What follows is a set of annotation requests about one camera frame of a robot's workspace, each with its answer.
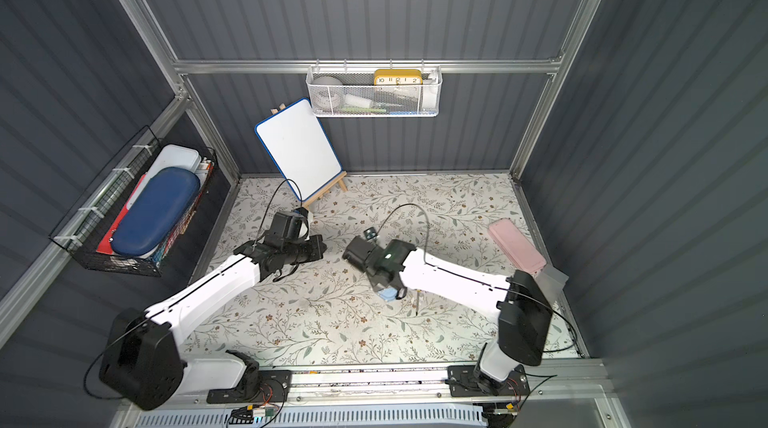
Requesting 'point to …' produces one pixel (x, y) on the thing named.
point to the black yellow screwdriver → (417, 309)
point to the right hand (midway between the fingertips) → (392, 268)
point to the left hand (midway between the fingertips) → (328, 247)
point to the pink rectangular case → (516, 246)
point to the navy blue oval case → (156, 212)
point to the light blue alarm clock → (388, 294)
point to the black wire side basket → (87, 232)
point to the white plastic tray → (170, 156)
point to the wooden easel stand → (340, 180)
